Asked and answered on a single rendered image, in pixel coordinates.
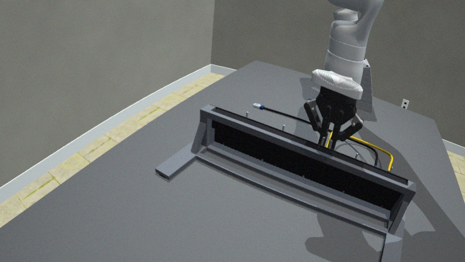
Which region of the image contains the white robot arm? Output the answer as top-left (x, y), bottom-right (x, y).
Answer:
top-left (311, 0), bottom-right (384, 100)

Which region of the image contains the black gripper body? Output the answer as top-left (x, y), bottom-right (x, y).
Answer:
top-left (316, 86), bottom-right (357, 125)

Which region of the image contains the white and blue cable plug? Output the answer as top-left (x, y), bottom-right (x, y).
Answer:
top-left (253, 103), bottom-right (264, 110)

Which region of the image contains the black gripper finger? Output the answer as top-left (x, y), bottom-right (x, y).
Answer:
top-left (328, 110), bottom-right (364, 150)
top-left (304, 99), bottom-right (331, 146)

